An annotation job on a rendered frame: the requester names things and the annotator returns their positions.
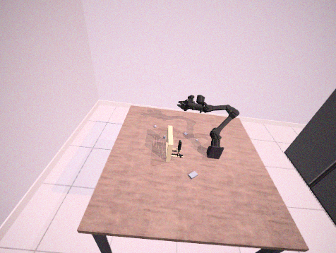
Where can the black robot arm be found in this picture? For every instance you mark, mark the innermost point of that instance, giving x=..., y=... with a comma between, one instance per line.
x=204, y=107

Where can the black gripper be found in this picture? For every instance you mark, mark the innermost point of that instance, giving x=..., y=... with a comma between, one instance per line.
x=186, y=105

